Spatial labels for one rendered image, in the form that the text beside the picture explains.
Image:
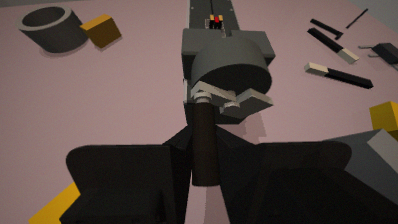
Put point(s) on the dark grey hollow cylinder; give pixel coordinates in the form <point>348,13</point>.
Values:
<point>53,27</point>

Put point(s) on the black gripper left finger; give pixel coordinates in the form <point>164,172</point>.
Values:
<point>166,166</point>

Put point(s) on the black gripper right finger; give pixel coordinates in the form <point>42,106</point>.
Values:
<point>245,168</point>

